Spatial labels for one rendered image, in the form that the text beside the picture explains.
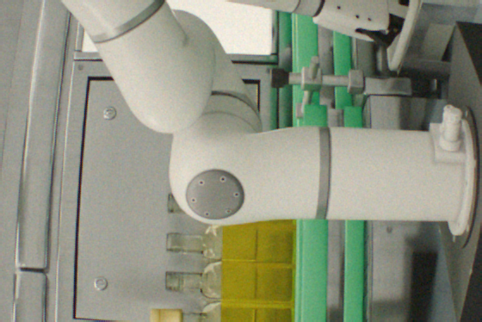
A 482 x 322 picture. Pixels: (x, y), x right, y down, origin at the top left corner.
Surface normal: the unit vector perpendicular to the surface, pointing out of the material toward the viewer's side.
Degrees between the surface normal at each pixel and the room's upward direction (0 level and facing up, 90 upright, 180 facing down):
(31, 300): 90
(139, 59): 89
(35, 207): 90
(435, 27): 90
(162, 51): 117
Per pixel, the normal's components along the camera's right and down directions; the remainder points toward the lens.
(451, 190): 0.01, 0.28
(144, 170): 0.05, -0.37
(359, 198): 0.00, 0.48
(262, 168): 0.18, -0.05
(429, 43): -0.02, 0.93
